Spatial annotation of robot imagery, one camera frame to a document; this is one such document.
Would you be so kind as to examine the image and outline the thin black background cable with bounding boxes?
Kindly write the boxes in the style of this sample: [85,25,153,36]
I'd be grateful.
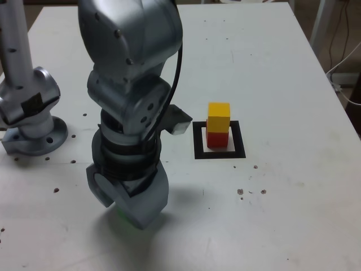
[328,0,352,71]

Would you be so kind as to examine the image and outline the black tape square outline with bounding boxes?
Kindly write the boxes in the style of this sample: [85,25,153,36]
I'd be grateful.
[192,120,246,160]

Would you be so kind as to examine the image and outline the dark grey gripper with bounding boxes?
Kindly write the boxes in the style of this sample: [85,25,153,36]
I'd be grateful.
[85,161,170,230]

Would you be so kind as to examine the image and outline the yellow cube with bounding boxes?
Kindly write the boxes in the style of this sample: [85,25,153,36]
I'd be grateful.
[207,102,231,133]

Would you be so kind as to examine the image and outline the white metal frame leg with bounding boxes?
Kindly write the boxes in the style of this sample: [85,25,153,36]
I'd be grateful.
[309,0,335,57]

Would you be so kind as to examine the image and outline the red cube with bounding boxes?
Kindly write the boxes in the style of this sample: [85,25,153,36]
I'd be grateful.
[205,120,229,148]

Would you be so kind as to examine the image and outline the green cube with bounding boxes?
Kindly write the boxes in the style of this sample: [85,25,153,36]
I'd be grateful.
[115,204,134,228]

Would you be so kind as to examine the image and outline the white background cable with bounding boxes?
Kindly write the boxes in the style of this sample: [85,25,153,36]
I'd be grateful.
[326,41,361,106]

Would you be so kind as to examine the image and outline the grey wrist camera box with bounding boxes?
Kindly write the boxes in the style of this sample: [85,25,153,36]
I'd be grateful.
[162,104,194,135]

